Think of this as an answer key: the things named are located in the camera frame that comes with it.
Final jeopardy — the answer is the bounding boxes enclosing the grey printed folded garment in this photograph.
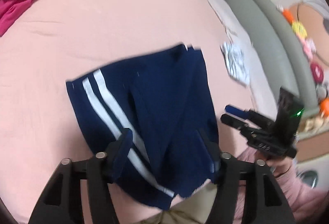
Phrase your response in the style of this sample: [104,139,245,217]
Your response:
[220,42,250,86]

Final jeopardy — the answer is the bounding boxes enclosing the white blanket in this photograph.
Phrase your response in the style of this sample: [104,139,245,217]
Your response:
[206,0,277,119]

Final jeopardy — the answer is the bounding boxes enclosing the magenta garment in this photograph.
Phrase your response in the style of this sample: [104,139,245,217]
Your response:
[0,0,36,36]

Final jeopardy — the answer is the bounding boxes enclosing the pink bed sheet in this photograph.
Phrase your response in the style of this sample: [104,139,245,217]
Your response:
[1,0,253,223]

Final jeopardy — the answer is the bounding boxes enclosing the navy white-striped track pants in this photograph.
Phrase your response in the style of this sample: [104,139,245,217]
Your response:
[66,45,219,210]

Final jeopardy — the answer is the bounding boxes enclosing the right hand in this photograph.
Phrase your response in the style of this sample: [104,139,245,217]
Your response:
[255,151,293,177]

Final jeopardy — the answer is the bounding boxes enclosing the grey crib rail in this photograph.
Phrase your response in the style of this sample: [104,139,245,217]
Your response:
[224,0,320,118]

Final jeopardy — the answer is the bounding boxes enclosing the pink fuzzy sleeve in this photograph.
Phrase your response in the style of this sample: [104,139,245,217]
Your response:
[237,147,328,223]

